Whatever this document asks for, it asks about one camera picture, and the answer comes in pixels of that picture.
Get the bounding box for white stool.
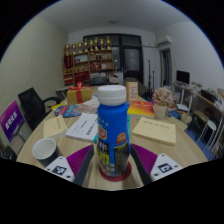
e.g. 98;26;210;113
196;119;218;148

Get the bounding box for small upright orange card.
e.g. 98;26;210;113
125;81;139;103

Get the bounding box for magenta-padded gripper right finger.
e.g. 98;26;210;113
129;143;184;186

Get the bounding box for pink flowers in pot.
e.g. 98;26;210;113
152;86;175;120

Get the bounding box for computer monitor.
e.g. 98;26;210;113
176;69;191;86

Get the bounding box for blue drink bottle white cap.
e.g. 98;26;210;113
96;84;132;178

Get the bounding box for black office chair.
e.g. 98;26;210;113
17;87;63;132

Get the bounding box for orange red book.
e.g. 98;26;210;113
127;100;156;118

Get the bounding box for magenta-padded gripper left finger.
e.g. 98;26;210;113
43;144;95;187

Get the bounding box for white booklet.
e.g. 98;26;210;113
64;112;100;143

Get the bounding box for colourful blue magazine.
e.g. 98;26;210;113
53;103;99;118

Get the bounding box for beige envelope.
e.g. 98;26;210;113
42;114;69;139

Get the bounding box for yellow gift box red ribbon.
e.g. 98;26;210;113
66;82;93;106

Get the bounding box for white air conditioner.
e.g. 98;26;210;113
156;34;174;48

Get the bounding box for beige book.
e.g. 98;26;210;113
130;116;177;147

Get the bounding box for wooden side desk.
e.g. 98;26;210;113
173;83;224;114

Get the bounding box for black framed glass door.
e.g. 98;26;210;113
83;33;144;84

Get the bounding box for wooden shelf unit with trophies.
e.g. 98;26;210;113
62;35;115;87

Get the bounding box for purple sign board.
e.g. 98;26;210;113
0;100;25;143

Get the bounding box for black mug white inside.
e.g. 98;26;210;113
31;137;64;169

